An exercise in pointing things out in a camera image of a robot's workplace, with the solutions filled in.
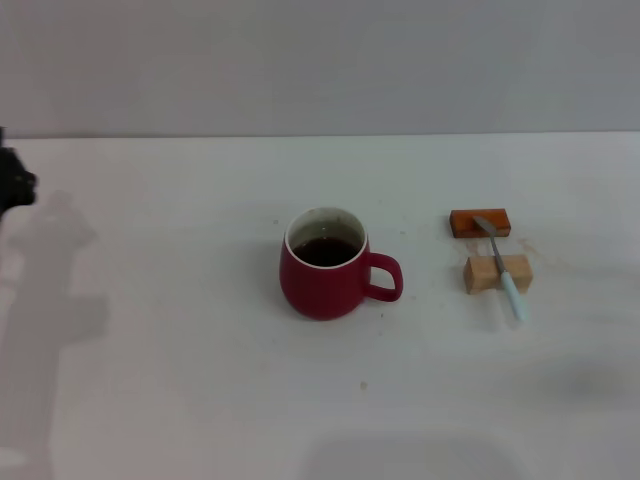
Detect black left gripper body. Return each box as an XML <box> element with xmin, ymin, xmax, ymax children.
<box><xmin>0</xmin><ymin>126</ymin><xmax>39</xmax><ymax>224</ymax></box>

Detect red ceramic coffee cup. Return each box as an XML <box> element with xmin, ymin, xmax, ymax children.
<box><xmin>278</xmin><ymin>206</ymin><xmax>404</xmax><ymax>322</ymax></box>

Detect light blue handled metal spoon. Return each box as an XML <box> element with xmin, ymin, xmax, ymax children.
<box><xmin>471</xmin><ymin>215</ymin><xmax>529</xmax><ymax>322</ymax></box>

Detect light wooden spoon rest block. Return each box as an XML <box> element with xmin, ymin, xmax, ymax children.
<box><xmin>462</xmin><ymin>253</ymin><xmax>534</xmax><ymax>296</ymax></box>

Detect dark orange wooden block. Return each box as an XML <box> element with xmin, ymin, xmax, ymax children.
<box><xmin>448</xmin><ymin>208</ymin><xmax>513</xmax><ymax>241</ymax></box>

